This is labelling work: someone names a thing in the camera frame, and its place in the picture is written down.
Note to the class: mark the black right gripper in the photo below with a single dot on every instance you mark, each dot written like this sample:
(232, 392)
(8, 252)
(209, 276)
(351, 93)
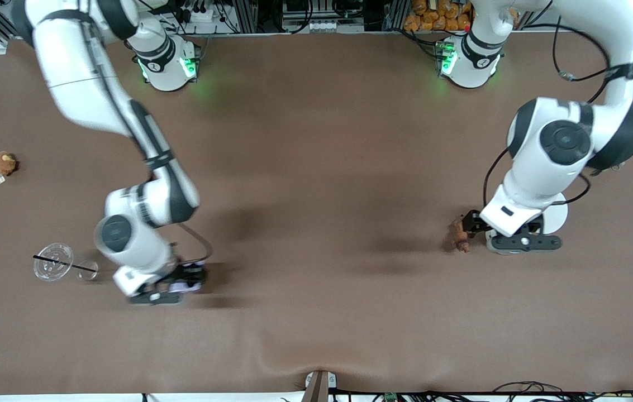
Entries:
(188, 274)

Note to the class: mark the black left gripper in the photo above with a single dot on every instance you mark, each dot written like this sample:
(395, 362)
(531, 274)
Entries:
(474, 221)

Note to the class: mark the lilac phone with black lenses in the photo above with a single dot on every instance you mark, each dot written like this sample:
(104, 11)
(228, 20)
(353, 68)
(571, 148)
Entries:
(185, 287)

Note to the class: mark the brown lion statue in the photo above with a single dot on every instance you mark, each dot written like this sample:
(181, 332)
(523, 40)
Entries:
(460, 234)

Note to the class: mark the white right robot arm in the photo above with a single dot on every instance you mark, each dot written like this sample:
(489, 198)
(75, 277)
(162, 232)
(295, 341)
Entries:
(143, 223)

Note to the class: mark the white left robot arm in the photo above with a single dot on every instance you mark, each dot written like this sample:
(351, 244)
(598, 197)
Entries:
(565, 139)

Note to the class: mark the white cylindrical container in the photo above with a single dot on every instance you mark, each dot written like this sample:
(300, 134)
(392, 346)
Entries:
(556, 215)

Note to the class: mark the black straw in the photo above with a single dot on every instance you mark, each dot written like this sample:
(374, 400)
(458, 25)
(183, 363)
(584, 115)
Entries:
(65, 264)

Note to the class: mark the clear plastic cup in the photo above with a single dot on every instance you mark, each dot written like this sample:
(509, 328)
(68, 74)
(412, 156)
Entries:
(51, 265)

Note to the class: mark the orange bagged goods pile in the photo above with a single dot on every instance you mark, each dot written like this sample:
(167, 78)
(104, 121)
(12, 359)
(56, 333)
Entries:
(439, 15)

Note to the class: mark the brown plush toy with tag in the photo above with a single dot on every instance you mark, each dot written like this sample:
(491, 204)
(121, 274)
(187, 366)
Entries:
(2, 163)

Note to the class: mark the white power strip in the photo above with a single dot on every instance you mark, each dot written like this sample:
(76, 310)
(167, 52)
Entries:
(200, 15)

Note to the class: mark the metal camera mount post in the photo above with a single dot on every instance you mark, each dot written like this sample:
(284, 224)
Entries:
(319, 386)

